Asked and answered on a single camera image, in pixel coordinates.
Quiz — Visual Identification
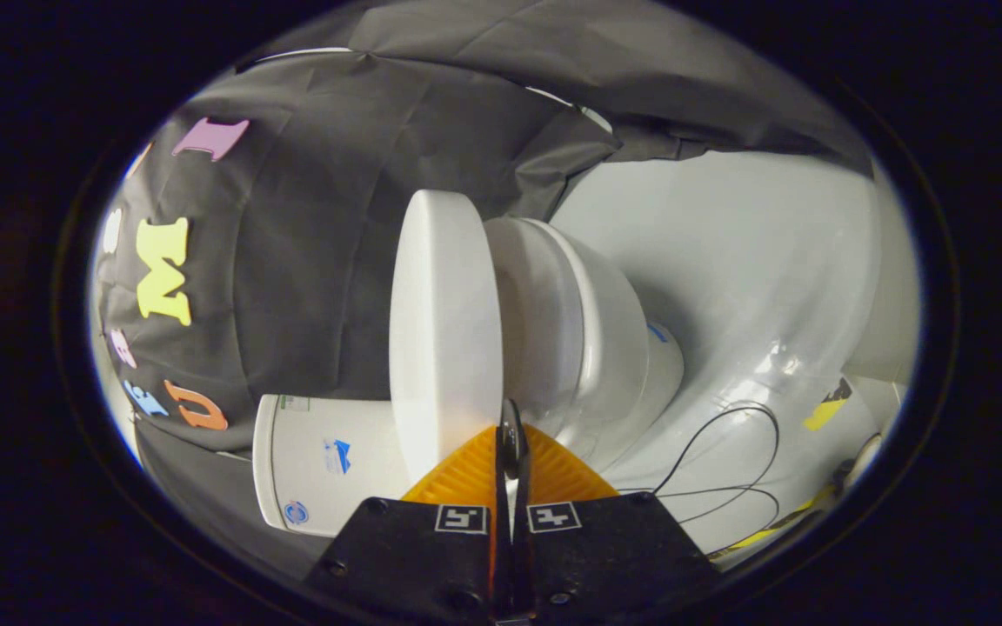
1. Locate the black backdrop cloth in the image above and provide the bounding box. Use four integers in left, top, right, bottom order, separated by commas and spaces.
97, 0, 876, 575

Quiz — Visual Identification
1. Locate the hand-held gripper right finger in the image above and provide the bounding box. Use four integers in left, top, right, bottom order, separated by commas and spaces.
508, 400, 724, 626

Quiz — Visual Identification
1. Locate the yellow floor tape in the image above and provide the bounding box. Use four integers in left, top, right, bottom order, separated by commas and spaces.
804, 376, 854, 432

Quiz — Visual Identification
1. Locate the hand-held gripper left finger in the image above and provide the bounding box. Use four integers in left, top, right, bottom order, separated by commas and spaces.
305, 400, 515, 626

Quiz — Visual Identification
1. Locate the white ceramic toilet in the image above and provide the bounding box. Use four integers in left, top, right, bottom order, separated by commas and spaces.
253, 217, 686, 538

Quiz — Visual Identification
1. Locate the thin black cable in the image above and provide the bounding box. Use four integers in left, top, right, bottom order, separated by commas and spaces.
653, 402, 782, 557

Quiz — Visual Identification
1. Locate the white toilet lid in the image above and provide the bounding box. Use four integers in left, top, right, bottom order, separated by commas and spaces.
390, 190, 504, 488

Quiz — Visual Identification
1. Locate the white toilet seat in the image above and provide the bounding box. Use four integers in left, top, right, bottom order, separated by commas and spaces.
484, 217, 589, 440

